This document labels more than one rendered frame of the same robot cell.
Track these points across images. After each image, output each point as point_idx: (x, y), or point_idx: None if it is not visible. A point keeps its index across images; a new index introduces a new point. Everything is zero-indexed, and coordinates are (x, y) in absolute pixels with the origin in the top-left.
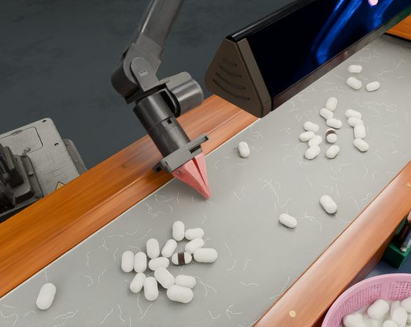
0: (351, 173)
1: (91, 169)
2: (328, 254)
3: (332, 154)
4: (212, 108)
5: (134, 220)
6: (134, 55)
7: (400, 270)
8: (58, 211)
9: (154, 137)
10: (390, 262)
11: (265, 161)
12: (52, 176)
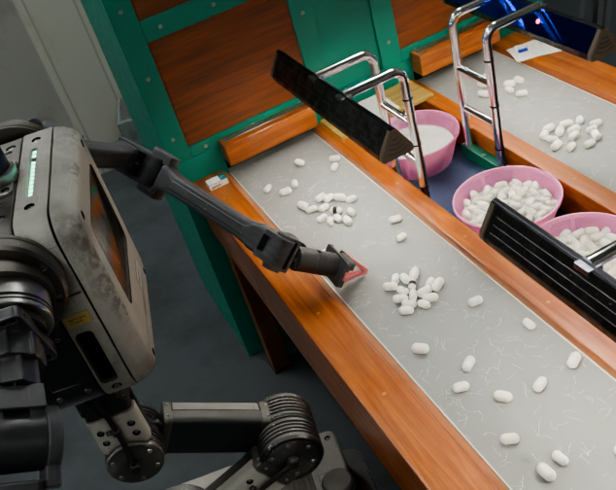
0: (372, 208)
1: (310, 333)
2: (433, 220)
3: (355, 211)
4: None
5: (369, 313)
6: (275, 232)
7: None
8: (349, 347)
9: (324, 264)
10: None
11: (342, 245)
12: None
